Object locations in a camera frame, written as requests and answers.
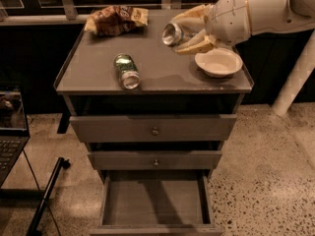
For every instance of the black laptop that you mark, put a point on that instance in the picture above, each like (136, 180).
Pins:
(14, 127)

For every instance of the grey middle drawer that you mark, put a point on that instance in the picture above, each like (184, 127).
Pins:
(155, 159)

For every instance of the black stand bar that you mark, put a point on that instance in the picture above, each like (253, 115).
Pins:
(43, 204)

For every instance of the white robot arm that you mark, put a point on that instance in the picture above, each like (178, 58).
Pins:
(279, 16)

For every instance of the blue silver redbull can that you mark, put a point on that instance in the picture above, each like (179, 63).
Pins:
(175, 34)

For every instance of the grey drawer cabinet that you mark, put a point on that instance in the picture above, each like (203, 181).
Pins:
(170, 84)

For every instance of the grey open bottom drawer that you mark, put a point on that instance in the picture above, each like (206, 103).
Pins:
(156, 203)

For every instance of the green soda can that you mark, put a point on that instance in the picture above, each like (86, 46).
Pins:
(128, 74)

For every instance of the white bowl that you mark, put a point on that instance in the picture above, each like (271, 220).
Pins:
(219, 62)

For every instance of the crumpled chip bag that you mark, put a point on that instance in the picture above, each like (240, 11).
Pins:
(115, 20)

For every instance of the grey top drawer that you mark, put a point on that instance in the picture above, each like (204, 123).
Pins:
(152, 128)

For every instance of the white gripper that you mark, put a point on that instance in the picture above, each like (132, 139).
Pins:
(228, 18)

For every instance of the metal window railing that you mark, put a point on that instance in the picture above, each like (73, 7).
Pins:
(69, 4)

